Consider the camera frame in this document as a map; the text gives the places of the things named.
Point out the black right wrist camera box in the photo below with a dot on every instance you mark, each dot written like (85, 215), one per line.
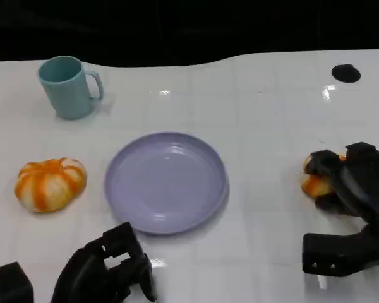
(338, 255)

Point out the pale green mug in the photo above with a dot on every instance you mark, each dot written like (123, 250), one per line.
(69, 94)

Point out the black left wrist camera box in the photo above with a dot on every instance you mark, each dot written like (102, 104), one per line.
(8, 285)

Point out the black round table grommet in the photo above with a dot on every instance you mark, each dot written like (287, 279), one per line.
(345, 73)

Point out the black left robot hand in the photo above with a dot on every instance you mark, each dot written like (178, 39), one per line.
(88, 271)

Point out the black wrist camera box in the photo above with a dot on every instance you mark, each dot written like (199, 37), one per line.
(338, 255)
(8, 285)

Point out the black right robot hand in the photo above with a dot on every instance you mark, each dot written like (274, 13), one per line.
(366, 183)

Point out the orange and white bread roll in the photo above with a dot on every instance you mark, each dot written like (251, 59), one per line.
(317, 186)
(50, 186)

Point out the lilac plate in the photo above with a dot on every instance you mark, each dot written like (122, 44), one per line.
(165, 186)

